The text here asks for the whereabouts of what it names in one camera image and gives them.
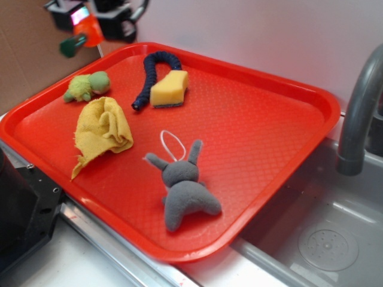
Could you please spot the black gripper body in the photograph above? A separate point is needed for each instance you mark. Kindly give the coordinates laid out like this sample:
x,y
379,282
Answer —
x,y
106,6

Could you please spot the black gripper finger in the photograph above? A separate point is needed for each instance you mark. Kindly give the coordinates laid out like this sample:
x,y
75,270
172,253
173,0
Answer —
x,y
117,26
64,16

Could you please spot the orange toy carrot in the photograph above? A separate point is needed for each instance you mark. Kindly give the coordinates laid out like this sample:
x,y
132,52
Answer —
x,y
87,33

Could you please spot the green plush toy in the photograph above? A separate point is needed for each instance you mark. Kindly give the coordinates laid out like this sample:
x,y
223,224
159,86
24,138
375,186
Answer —
x,y
84,87

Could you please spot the yellow cloth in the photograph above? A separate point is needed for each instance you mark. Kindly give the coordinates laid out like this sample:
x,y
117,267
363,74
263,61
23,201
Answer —
x,y
101,127

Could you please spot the brown cardboard panel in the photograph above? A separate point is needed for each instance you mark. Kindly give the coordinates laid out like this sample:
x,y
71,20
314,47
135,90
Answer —
x,y
30,57

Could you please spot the yellow sponge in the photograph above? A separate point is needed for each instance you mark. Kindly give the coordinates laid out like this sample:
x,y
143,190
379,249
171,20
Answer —
x,y
170,91

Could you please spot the red plastic tray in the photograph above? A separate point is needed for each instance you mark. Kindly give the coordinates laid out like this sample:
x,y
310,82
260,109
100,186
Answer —
x,y
256,129

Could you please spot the grey plush bunny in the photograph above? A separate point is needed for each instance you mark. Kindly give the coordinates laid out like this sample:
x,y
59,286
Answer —
x,y
186,194

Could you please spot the grey faucet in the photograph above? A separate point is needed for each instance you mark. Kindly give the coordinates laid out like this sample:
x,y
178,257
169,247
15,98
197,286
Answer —
x,y
362,127

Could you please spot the grey sink basin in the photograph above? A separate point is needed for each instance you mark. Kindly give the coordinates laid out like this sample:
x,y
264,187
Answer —
x,y
321,228

